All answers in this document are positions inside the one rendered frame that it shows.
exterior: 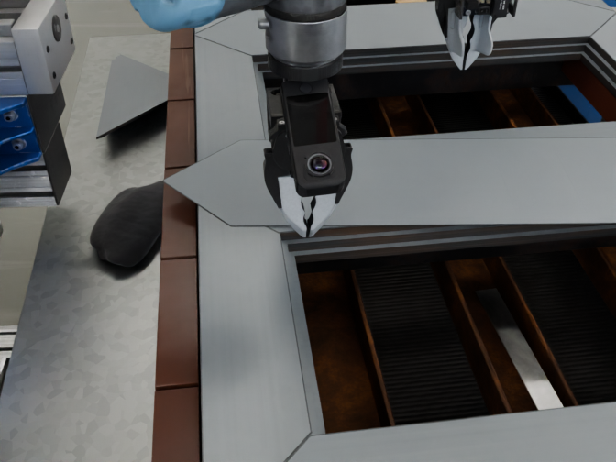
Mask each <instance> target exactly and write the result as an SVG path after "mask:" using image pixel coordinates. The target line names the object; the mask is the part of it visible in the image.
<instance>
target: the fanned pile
mask: <svg viewBox="0 0 616 462"><path fill-rule="evenodd" d="M168 83H169V74H168V73H166V72H164V71H160V70H157V69H155V68H153V67H150V66H148V65H146V64H144V63H141V62H139V61H136V60H133V59H130V58H129V57H126V56H124V55H121V54H120V56H117V57H115V59H114V60H112V62H111V67H110V72H109V76H108V81H107V85H106V90H105V95H104V103H103V108H102V113H101V117H100V122H99V127H98V130H97V135H96V139H98V138H103V137H105V136H107V135H109V134H111V133H112V132H114V131H116V130H118V129H119V128H121V127H123V126H125V125H127V124H129V123H131V122H133V121H135V120H136V119H138V118H140V117H142V116H144V115H146V114H147V113H149V112H151V111H153V110H155V109H157V108H159V107H160V106H162V105H165V104H166V103H168Z"/></svg>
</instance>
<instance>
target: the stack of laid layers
mask: <svg viewBox="0 0 616 462"><path fill-rule="evenodd" d="M252 57H253V62H254V68H255V74H256V80H257V86H258V97H259V102H260V109H261V114H262V120H263V126H264V132H265V138H266V140H270V139H269V133H268V118H267V95H266V89H265V84H264V79H279V78H281V77H280V76H278V75H276V74H274V73H273V72H272V71H271V70H270V69H269V66H268V55H257V56H252ZM552 61H581V62H582V63H583V64H584V65H585V66H586V67H587V68H588V69H589V70H590V71H591V72H592V73H593V74H594V75H595V76H596V78H597V79H598V80H599V81H600V82H601V83H602V84H603V85H604V86H605V87H606V88H607V89H608V90H609V91H610V92H611V93H612V95H613V96H614V97H615V98H616V61H615V60H613V59H612V58H611V57H610V56H609V55H608V54H607V53H606V52H605V51H604V50H603V49H602V48H601V47H600V46H599V45H598V44H597V43H596V42H595V41H594V40H593V39H592V38H591V36H590V37H577V38H546V39H529V40H514V41H497V42H493V47H492V52H491V54H490V55H489V56H486V55H484V54H482V53H480V54H479V55H478V57H477V58H476V59H475V61H474V62H473V63H472V64H471V65H470V66H469V67H476V66H491V65H506V64H522V63H537V62H552ZM445 68H458V67H457V65H456V64H455V63H454V61H453V59H452V57H451V55H450V53H449V50H448V48H447V45H433V46H417V47H400V48H385V49H353V50H344V51H343V67H342V69H341V71H340V72H338V73H337V74H335V75H340V74H355V73H371V72H400V71H415V70H431V69H445ZM441 138H616V121H610V122H597V123H584V124H570V125H557V126H531V127H518V128H505V129H491V130H479V131H466V132H453V133H439V134H426V135H413V136H399V137H374V138H361V139H441ZM267 227H268V228H270V229H272V230H274V231H276V232H278V233H280V236H281V242H282V247H283V254H284V259H285V265H286V271H287V277H288V283H289V289H290V295H291V306H292V311H293V317H294V323H295V329H296V335H297V341H298V347H299V352H300V359H301V364H302V375H303V381H304V387H305V393H306V399H307V404H308V411H309V416H310V422H311V428H312V433H311V434H310V435H320V434H325V424H324V418H323V414H322V408H321V403H320V398H319V392H318V387H317V381H316V376H315V371H314V362H313V356H312V350H311V346H310V340H309V335H308V329H307V324H306V319H305V313H304V309H303V298H302V294H301V288H300V282H299V278H298V272H297V267H296V263H304V262H316V261H326V260H337V259H357V258H367V257H378V256H389V255H400V254H411V253H421V252H432V251H442V250H453V249H463V248H484V247H495V246H505V245H516V244H526V243H537V242H547V241H558V240H569V239H580V238H591V237H611V236H616V224H573V225H389V226H322V227H321V228H320V229H319V230H318V231H317V232H316V233H315V234H314V235H313V236H311V237H308V236H307V237H302V236H300V235H299V234H298V233H297V232H296V231H295V230H294V229H293V228H292V227H291V226H267ZM310 435H309V436H310ZM309 436H308V437H309ZM308 437H307V438H308ZM307 438H306V439H307ZM306 439H305V440H306ZM305 440H304V441H305Z"/></svg>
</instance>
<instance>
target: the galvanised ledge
mask: <svg viewBox="0 0 616 462"><path fill-rule="evenodd" d="M170 42H171V33H166V34H148V35H132V36H114V37H97V38H90V40H89V44H88V48H87V51H86V55H85V59H84V63H83V66H82V73H81V77H80V80H79V84H78V88H77V92H76V95H75V99H74V103H73V107H72V110H71V117H70V121H69V124H68V128H67V132H66V136H65V139H64V142H65V146H66V149H67V153H68V157H69V161H70V164H71V176H70V178H69V180H68V183H67V186H66V188H65V191H64V194H63V195H62V198H61V201H60V205H57V206H48V209H47V212H46V216H45V220H44V224H43V227H42V231H41V235H40V239H39V242H38V249H37V253H36V256H35V260H34V264H33V268H32V271H31V275H30V279H29V283H28V286H27V293H26V297H25V300H24V304H23V308H22V312H21V315H20V319H19V323H18V327H17V330H16V337H15V341H14V344H13V348H12V352H11V356H10V360H9V364H8V368H7V372H6V375H5V382H4V386H3V389H2V393H1V397H0V462H151V455H152V434H153V413H154V392H155V372H156V351H157V331H158V309H159V289H160V262H161V260H160V249H161V233H160V234H159V237H158V238H157V240H156V241H155V243H154V244H153V246H152V247H151V249H150V250H149V252H148V254H147V255H146V256H145V257H144V258H143V259H142V260H141V261H139V263H137V264H136V265H134V266H132V267H124V266H121V265H117V264H113V263H111V262H109V261H103V260H101V259H99V258H98V255H97V251H96V249H95V248H94V247H92V245H91V244H90V235H91V232H92V229H93V227H94V224H95V223H96V221H97V219H98V218H99V216H100V215H101V213H102V212H103V210H104V209H105V208H106V207H107V205H108V204H109V203H110V202H111V201H112V200H113V199H114V198H115V197H116V196H117V195H118V194H119V193H121V192H122V191H124V190H125V189H127V188H131V187H142V186H146V185H150V184H152V183H155V182H159V181H163V180H164V170H165V168H164V166H165V145H166V125H167V104H164V105H162V106H160V107H159V108H157V109H155V110H153V111H151V112H149V113H147V114H146V115H143V116H142V117H140V118H138V119H136V120H135V121H133V122H131V123H129V124H127V125H125V126H123V127H121V128H119V129H117V130H116V131H114V132H112V133H111V134H109V135H107V136H105V137H102V138H98V139H96V135H97V130H98V127H99V122H100V117H101V113H102V108H103V103H104V99H105V90H106V86H107V81H108V76H109V72H110V67H111V62H112V60H114V59H115V58H116V57H117V56H120V54H121V55H124V56H126V57H128V58H130V59H133V60H135V61H139V62H141V63H144V64H146V65H148V66H150V67H153V68H155V69H157V70H160V71H162V72H166V73H169V62H170Z"/></svg>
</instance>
